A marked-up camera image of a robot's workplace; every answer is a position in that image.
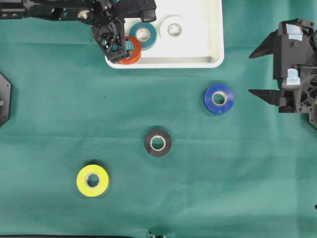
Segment black tape roll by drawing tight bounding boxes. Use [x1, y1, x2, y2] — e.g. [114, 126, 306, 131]
[144, 129, 172, 157]

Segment yellow tape roll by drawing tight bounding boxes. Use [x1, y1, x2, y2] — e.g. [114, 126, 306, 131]
[76, 165, 109, 197]

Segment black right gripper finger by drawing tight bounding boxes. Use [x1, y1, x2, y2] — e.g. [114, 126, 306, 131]
[248, 89, 295, 113]
[249, 31, 277, 59]

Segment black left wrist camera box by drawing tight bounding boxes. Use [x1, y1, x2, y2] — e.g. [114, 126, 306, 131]
[113, 0, 157, 22]

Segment orange-red tape roll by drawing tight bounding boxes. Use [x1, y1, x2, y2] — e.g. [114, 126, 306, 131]
[119, 36, 142, 65]

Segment teal tape roll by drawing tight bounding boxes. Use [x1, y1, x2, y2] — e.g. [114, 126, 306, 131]
[129, 22, 157, 51]

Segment blue tape roll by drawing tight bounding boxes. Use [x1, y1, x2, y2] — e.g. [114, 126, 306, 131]
[204, 83, 235, 115]

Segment white plastic tray case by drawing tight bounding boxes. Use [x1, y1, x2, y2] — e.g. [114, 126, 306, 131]
[107, 0, 224, 69]

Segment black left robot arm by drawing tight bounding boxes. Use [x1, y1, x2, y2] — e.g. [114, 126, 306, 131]
[0, 0, 134, 63]

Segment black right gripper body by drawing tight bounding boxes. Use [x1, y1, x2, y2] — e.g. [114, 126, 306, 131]
[272, 19, 317, 114]

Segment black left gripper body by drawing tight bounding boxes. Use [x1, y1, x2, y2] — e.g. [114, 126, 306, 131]
[92, 14, 128, 63]

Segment black clamp at table edge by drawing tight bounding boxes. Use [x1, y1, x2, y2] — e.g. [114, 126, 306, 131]
[148, 230, 171, 238]

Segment white tape roll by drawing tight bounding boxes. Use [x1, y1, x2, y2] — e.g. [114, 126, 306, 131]
[159, 15, 189, 41]

